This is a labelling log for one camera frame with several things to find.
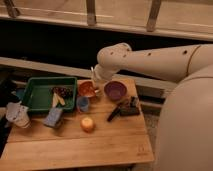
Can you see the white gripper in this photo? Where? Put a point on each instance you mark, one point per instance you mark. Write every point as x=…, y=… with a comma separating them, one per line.
x=97, y=84

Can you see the silver metal fork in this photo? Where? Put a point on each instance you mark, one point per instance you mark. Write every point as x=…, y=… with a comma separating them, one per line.
x=90, y=91

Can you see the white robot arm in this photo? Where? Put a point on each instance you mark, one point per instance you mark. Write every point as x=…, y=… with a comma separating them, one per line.
x=184, y=139

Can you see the red bowl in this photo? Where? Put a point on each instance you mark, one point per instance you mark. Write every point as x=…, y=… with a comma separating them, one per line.
x=82, y=86

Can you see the purple bowl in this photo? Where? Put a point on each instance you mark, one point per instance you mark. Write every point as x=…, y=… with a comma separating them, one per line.
x=115, y=90

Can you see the blue plastic cup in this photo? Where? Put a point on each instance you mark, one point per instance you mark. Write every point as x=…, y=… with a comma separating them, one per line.
x=83, y=103

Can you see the dark purple grapes bunch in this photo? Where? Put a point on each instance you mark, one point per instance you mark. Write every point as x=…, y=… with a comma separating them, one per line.
x=62, y=91

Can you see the black wedge block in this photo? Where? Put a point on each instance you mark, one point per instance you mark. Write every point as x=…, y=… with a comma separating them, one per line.
x=130, y=109

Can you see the pale banana slices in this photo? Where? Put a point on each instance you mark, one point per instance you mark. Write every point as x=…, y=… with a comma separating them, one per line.
x=57, y=100

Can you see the orange yellow apple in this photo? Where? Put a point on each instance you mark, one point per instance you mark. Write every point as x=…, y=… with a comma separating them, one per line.
x=87, y=124

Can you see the wooden table board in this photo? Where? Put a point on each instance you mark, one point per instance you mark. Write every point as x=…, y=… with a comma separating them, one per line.
x=122, y=141

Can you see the blue sponge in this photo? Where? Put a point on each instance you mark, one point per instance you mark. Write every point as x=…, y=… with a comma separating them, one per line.
x=53, y=118

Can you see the green plastic tray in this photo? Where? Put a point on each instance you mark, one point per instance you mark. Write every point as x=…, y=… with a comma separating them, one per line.
x=38, y=95

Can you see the white crumpled cloth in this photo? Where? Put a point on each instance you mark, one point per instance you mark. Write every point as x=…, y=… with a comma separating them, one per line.
x=16, y=113

